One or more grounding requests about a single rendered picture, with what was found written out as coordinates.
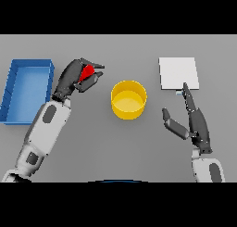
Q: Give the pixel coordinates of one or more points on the yellow bowl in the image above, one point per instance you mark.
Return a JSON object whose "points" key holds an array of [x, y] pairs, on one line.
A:
{"points": [[128, 103]]}

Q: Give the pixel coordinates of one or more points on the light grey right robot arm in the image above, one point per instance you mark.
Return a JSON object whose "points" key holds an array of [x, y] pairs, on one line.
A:
{"points": [[207, 168]]}

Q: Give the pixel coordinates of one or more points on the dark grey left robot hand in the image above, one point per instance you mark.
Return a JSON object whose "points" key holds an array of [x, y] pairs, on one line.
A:
{"points": [[68, 78]]}

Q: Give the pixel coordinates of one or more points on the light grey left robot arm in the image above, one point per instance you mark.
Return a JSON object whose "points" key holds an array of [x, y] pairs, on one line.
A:
{"points": [[41, 132]]}

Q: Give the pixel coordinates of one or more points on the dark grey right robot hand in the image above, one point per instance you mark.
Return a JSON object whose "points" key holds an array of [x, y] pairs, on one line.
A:
{"points": [[195, 122]]}

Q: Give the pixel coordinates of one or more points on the pale square scale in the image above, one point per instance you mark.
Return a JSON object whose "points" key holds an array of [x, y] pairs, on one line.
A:
{"points": [[178, 73]]}

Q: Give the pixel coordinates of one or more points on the blue tray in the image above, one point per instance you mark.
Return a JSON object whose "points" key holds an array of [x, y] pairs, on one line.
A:
{"points": [[26, 90]]}

